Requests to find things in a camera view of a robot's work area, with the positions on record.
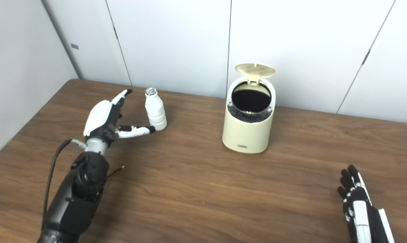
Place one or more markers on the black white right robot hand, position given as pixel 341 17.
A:
pixel 361 216

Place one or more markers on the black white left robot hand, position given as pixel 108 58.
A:
pixel 98 116

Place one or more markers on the small white plastic bottle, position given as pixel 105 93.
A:
pixel 155 109

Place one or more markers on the cream-colored round bin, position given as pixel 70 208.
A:
pixel 245 135

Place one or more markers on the cream round bin lid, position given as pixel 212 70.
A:
pixel 255 70

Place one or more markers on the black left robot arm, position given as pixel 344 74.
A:
pixel 75 199

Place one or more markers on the black bin liner bag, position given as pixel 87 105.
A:
pixel 250 98

